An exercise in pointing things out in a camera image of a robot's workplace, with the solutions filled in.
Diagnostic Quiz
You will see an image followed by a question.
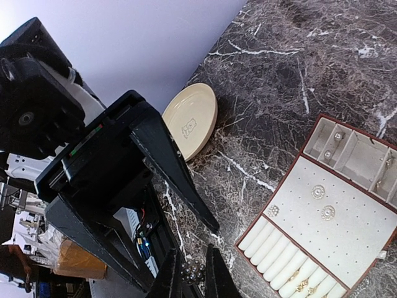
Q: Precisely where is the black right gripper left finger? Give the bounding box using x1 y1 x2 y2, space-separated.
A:
148 249 182 298

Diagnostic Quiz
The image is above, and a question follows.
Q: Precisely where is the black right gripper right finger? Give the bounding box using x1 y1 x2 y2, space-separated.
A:
205 244 241 298

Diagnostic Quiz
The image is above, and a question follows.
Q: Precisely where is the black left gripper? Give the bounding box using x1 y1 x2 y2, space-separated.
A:
35 90 220 292

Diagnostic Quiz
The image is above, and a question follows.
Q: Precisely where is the brown jewelry tray insert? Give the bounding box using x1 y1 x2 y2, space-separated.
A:
235 114 396 297

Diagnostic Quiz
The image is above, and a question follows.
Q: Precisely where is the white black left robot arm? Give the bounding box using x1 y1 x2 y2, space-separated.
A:
1 91 219 291

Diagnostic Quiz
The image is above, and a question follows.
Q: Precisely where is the beige round plate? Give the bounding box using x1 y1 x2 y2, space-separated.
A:
163 83 218 161

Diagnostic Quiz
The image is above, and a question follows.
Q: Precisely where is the pearl earring on tray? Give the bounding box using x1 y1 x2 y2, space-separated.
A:
321 205 336 221
311 185 326 200

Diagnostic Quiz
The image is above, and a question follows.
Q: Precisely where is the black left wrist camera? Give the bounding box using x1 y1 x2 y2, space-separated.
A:
1 17 85 160

